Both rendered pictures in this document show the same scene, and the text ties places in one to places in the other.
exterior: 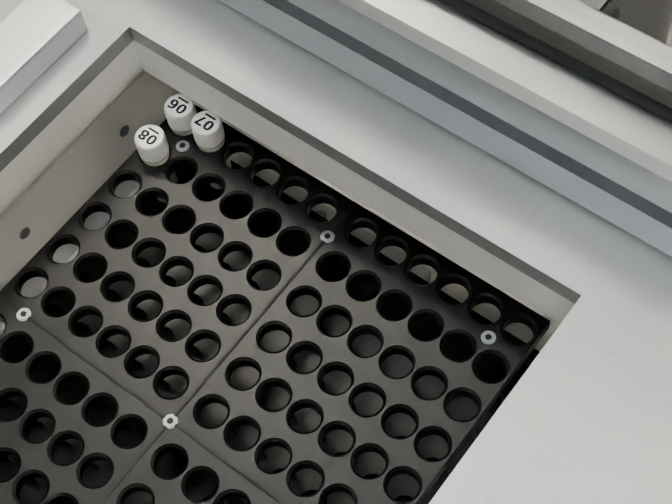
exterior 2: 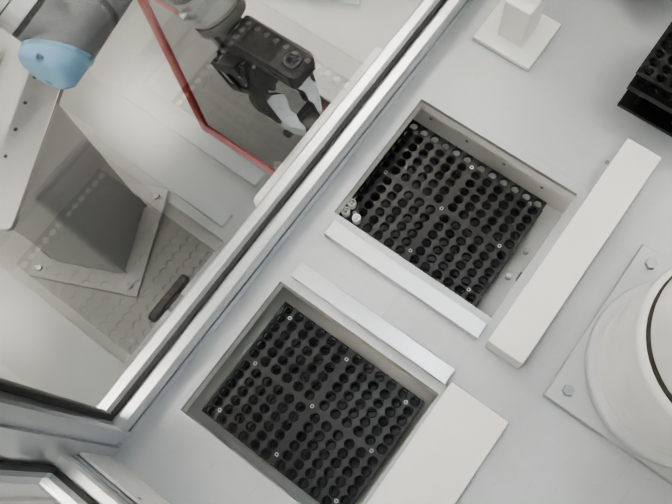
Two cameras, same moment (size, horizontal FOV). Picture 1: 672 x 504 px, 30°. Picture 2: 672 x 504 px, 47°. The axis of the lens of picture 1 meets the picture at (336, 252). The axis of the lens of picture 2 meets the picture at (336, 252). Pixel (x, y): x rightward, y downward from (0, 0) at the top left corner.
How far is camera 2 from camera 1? 77 cm
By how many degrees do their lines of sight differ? 33
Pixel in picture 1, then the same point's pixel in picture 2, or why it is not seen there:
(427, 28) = (364, 116)
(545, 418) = (453, 107)
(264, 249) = (389, 188)
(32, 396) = (435, 244)
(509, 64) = (376, 98)
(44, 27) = (340, 229)
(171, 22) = (333, 200)
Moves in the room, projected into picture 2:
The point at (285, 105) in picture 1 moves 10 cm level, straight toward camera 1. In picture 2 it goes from (363, 167) to (438, 154)
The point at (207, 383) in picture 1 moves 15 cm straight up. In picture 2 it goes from (430, 200) to (437, 153)
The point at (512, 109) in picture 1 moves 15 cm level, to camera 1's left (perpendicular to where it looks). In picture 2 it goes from (384, 101) to (402, 207)
